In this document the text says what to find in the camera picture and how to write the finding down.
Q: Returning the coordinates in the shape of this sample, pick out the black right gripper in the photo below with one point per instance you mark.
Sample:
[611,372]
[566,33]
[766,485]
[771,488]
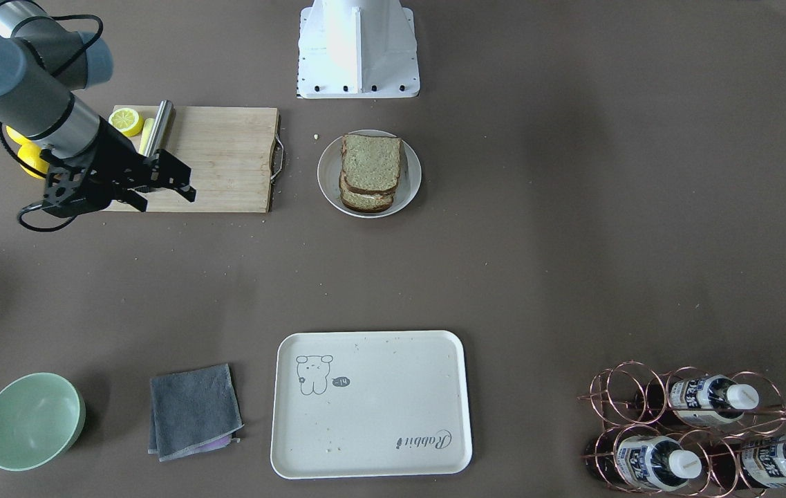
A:
[111,156]

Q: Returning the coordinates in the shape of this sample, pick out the bread slice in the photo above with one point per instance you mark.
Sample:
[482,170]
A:
[371,165]
[364,202]

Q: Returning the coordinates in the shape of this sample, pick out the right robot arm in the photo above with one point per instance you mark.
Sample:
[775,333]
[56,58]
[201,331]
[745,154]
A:
[42,66]

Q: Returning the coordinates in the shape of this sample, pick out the cream rabbit tray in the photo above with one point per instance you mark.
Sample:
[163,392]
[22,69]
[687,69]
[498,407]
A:
[370,404]

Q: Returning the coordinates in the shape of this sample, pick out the steel muddler black tip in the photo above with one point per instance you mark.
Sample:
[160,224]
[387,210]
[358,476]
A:
[164,117]

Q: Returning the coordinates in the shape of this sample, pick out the yellow knife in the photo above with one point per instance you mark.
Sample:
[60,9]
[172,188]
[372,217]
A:
[145,135]

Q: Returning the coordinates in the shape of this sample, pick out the halved lemon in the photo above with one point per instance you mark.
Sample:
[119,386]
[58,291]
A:
[128,121]

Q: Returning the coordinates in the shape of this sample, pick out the wooden cutting board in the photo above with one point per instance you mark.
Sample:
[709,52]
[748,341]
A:
[231,152]

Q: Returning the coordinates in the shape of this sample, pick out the lower whole lemon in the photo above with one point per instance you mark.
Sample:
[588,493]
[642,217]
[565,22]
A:
[33,164]

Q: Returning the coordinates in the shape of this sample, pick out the whole lemon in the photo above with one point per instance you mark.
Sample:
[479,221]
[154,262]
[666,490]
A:
[33,164]
[16,137]

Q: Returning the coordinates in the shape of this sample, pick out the upper whole lemon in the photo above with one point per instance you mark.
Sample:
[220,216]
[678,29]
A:
[16,137]

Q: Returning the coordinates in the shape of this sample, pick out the white round plate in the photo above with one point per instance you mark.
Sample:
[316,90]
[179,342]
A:
[329,169]

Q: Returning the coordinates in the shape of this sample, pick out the grey folded cloth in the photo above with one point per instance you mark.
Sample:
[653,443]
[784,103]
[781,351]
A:
[193,412]

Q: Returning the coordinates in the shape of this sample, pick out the mint green bowl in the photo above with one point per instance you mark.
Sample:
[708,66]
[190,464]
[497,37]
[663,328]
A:
[41,416]

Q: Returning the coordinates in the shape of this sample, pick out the upper tea bottle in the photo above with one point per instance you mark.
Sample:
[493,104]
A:
[697,402]

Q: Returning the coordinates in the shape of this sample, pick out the tea bottle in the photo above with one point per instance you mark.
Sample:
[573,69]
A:
[755,465]
[697,402]
[640,462]

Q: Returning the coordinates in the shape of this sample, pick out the lower tea bottle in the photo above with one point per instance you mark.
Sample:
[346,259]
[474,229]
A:
[755,465]
[640,462]

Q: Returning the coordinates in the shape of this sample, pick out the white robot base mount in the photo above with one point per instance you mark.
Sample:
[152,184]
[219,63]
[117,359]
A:
[357,50]

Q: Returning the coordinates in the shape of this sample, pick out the copper wire bottle rack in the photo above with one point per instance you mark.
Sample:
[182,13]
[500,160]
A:
[612,391]

